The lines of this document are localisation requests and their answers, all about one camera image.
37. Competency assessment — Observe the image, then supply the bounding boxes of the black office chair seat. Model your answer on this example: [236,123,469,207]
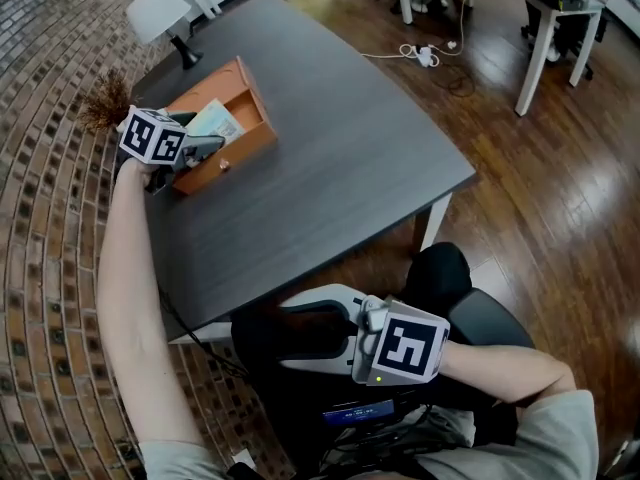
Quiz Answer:
[444,287,536,350]

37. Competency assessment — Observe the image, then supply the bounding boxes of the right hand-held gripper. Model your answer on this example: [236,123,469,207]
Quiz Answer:
[277,283,451,387]

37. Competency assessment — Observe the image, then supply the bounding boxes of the white power strip with cable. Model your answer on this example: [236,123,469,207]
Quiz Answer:
[359,0,474,69]

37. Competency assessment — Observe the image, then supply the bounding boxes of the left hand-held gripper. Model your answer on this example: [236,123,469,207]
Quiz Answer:
[118,105,227,195]

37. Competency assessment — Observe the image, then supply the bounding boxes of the person's grey shirt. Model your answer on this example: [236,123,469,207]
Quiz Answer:
[137,390,601,480]

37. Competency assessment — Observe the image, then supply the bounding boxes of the black chest device with screen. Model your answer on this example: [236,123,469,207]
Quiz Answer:
[321,398,397,428]

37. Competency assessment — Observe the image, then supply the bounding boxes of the dried plant in white vase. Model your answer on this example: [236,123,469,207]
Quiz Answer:
[78,67,137,135]

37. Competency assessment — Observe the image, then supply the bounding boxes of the orange drawer box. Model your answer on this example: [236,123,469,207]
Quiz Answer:
[164,55,279,197]

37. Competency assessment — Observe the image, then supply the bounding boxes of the pale blue tissue pack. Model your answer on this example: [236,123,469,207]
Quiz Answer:
[184,98,246,145]

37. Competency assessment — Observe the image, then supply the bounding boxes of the person's right forearm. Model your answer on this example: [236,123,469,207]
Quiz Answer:
[439,340,577,405]

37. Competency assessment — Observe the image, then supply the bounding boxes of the white table leg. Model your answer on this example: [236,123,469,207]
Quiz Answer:
[168,320,236,345]
[412,192,454,255]

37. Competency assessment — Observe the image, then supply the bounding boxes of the person's black trousers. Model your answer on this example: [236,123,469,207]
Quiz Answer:
[229,241,521,449]

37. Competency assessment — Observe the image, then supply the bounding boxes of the black lamp base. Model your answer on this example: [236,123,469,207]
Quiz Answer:
[125,0,204,71]

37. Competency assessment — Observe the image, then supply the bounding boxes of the person's left forearm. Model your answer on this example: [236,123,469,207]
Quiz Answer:
[96,157,204,447]

